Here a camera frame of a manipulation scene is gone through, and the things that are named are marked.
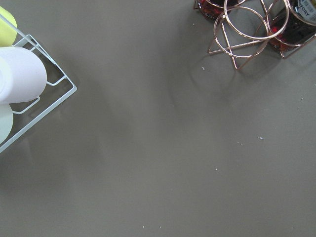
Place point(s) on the dark tea bottle middle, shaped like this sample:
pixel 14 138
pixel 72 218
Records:
pixel 209 8

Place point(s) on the dark tea bottle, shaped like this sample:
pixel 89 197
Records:
pixel 209 8
pixel 300 27

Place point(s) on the pink cup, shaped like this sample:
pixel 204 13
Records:
pixel 23 75

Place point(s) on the dark tea bottle near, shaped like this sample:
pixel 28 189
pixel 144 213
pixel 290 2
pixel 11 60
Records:
pixel 300 27

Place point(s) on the yellow cup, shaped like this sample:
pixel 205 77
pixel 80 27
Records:
pixel 7 34

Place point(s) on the white wire cup rack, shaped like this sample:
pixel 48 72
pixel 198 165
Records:
pixel 59 87

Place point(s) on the copper wire bottle rack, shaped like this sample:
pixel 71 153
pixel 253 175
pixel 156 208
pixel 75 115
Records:
pixel 245 28

